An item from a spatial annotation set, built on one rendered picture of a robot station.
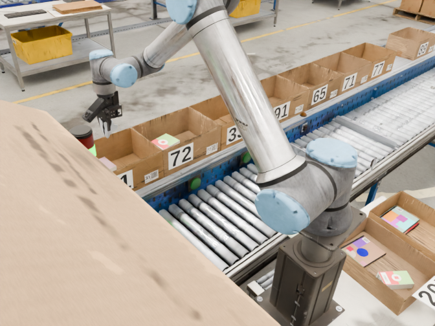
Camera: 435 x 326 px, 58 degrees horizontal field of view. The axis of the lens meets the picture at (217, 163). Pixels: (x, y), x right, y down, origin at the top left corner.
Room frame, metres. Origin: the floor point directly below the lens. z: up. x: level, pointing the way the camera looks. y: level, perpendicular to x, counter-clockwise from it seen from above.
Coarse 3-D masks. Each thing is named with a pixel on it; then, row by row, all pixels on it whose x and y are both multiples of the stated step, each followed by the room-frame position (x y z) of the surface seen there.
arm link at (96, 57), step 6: (90, 54) 1.47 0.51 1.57; (96, 54) 1.46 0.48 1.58; (102, 54) 1.46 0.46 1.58; (108, 54) 1.47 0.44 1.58; (90, 60) 1.47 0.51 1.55; (96, 60) 1.45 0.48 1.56; (102, 60) 1.45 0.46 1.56; (96, 66) 1.44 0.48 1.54; (96, 72) 1.45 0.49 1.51; (96, 78) 1.45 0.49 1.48; (102, 78) 1.45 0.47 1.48; (96, 84) 1.45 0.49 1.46; (102, 84) 1.45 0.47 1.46; (108, 84) 1.46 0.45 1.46
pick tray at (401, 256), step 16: (368, 224) 1.41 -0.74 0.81; (352, 240) 1.35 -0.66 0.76; (384, 240) 1.33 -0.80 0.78; (400, 240) 1.28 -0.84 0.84; (384, 256) 1.25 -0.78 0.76; (400, 256) 1.26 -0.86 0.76; (416, 256) 1.21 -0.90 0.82; (352, 272) 1.13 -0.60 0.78; (368, 272) 1.08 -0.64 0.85; (416, 272) 1.17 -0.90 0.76; (432, 272) 1.14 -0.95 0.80; (368, 288) 1.06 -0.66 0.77; (384, 288) 1.02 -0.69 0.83; (416, 288) 1.08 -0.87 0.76; (384, 304) 1.00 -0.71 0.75; (400, 304) 0.96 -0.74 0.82
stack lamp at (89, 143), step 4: (92, 136) 0.77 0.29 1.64; (80, 140) 0.75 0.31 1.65; (84, 140) 0.75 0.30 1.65; (88, 140) 0.76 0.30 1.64; (92, 140) 0.77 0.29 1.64; (84, 144) 0.75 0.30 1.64; (88, 144) 0.75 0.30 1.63; (92, 144) 0.76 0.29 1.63; (88, 148) 0.75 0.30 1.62; (92, 148) 0.76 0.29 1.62; (92, 152) 0.76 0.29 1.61
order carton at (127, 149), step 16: (128, 128) 1.81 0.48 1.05; (96, 144) 1.68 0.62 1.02; (112, 144) 1.74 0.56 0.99; (128, 144) 1.80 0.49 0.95; (144, 144) 1.73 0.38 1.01; (112, 160) 1.73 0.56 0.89; (128, 160) 1.74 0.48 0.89; (144, 160) 1.54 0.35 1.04; (160, 160) 1.60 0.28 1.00; (160, 176) 1.59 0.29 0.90
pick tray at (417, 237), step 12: (384, 204) 1.55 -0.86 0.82; (396, 204) 1.63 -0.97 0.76; (408, 204) 1.59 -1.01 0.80; (420, 204) 1.55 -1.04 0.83; (372, 216) 1.44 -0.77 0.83; (420, 216) 1.53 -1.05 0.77; (432, 216) 1.49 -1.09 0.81; (396, 228) 1.35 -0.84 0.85; (420, 228) 1.45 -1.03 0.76; (432, 228) 1.45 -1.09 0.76; (408, 240) 1.29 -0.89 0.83; (420, 240) 1.37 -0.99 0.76; (432, 240) 1.37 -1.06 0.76; (432, 252) 1.21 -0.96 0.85
